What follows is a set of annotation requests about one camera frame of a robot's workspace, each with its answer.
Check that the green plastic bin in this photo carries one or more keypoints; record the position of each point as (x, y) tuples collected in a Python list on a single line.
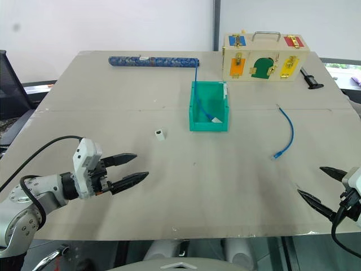
[(208, 125)]

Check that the white paper scrap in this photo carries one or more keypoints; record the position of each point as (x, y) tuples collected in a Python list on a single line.
[(216, 120)]

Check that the purple object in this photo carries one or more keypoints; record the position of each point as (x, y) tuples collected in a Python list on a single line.
[(356, 79)]

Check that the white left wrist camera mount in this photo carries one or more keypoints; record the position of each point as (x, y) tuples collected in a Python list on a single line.
[(84, 158)]

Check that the black mesh chair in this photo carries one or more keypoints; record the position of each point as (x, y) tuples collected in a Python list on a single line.
[(11, 90)]

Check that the small white cube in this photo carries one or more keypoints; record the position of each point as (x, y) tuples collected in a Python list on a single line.
[(160, 136)]

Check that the blue patterned tube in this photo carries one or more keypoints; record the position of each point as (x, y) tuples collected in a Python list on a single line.
[(155, 61)]

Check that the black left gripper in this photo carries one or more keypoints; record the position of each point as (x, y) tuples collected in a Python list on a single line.
[(99, 176)]

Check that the dark table leg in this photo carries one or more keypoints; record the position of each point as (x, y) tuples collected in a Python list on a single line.
[(290, 254)]

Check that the grey window frame post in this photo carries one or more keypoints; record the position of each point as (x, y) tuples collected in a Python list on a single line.
[(216, 25)]

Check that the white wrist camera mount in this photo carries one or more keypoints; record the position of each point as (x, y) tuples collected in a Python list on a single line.
[(352, 180), (84, 158)]

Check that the white rounded cylinder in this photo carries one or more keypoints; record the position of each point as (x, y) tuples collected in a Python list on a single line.
[(239, 249), (160, 249)]

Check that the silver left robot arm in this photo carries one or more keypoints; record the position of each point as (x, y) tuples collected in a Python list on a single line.
[(50, 192)]

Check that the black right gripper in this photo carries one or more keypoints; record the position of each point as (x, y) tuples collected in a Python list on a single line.
[(351, 206)]

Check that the grey robot torso top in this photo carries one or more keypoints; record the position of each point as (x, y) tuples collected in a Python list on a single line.
[(180, 266)]

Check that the white label on bin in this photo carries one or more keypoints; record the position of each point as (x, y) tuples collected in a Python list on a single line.
[(225, 90)]

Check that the wooden lock box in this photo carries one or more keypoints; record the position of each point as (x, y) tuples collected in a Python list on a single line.
[(265, 50)]

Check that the black caliper tool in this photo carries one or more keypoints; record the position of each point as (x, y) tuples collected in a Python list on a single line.
[(310, 80)]

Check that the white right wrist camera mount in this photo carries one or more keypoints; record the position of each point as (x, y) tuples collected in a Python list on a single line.
[(352, 180)]

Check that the chrome curved bar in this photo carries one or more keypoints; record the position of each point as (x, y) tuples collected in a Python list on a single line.
[(46, 259)]

